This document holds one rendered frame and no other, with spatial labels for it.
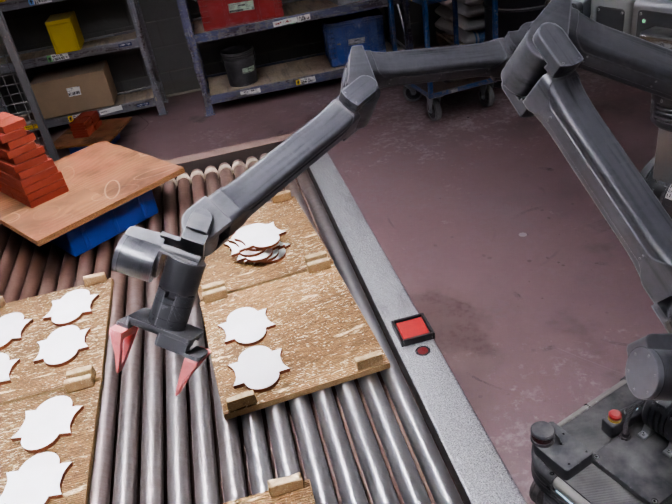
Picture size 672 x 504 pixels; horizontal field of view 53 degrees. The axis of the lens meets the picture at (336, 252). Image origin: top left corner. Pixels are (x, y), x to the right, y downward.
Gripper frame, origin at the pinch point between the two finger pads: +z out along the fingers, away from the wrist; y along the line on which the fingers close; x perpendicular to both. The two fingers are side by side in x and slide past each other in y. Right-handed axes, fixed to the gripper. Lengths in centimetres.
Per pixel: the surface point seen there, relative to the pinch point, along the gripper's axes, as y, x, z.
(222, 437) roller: -9.7, -25.4, 17.4
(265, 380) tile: -12.8, -35.2, 7.4
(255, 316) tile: -3, -55, 1
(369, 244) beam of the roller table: -22, -85, -20
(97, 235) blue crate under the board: 55, -93, 7
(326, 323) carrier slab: -20, -52, -4
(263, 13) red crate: 134, -449, -117
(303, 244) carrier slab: -5, -83, -14
